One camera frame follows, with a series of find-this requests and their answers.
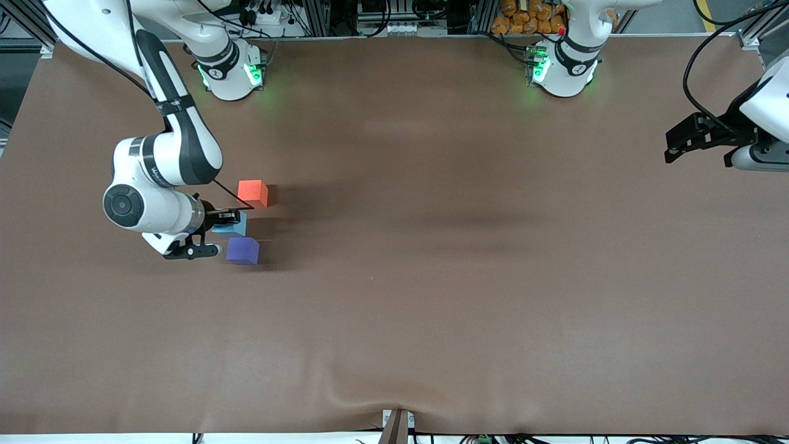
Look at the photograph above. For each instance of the brown table cover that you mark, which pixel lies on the brown table cover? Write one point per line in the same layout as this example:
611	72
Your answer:
394	308

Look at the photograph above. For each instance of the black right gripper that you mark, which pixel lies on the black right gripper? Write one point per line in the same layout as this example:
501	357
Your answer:
211	213

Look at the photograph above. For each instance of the purple foam block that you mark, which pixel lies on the purple foam block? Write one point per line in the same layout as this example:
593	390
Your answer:
241	250

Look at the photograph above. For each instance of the green terminal connector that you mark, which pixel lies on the green terminal connector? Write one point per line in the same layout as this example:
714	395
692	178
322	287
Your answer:
484	439

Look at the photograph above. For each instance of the light blue foam block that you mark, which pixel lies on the light blue foam block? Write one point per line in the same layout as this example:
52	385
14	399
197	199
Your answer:
237	228

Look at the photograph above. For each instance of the orange foam block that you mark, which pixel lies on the orange foam block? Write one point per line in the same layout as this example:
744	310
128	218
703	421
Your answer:
253	193

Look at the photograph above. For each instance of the pile of orange bags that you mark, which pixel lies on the pile of orange bags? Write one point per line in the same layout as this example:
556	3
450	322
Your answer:
527	15

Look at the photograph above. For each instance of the metal table clamp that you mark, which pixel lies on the metal table clamp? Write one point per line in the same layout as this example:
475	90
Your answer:
397	427

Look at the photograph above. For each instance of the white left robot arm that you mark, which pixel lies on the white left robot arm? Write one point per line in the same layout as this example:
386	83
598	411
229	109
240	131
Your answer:
564	77

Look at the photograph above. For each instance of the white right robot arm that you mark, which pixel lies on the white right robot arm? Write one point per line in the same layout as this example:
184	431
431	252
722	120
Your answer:
185	142

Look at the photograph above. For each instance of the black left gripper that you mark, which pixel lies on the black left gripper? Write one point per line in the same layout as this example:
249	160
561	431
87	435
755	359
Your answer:
731	125

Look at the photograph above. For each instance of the white power strip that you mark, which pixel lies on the white power strip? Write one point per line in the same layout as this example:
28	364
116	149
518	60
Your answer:
410	28

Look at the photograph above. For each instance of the aluminium frame profile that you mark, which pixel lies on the aluminium frame profile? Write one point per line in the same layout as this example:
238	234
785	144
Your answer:
761	28
24	28

